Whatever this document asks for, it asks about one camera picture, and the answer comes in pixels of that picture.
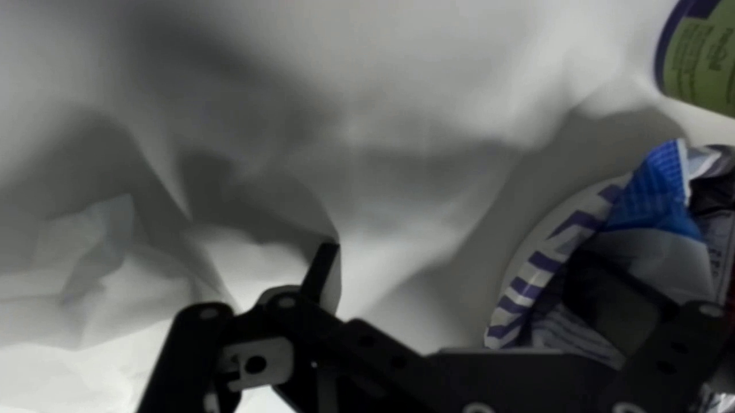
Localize blue spray bottle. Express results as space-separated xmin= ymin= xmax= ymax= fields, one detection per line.
xmin=654 ymin=0 xmax=735 ymax=118

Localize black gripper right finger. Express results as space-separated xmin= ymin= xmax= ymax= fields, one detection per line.
xmin=565 ymin=251 xmax=735 ymax=413

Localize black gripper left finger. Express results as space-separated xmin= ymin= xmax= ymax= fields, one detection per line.
xmin=136 ymin=242 xmax=428 ymax=413

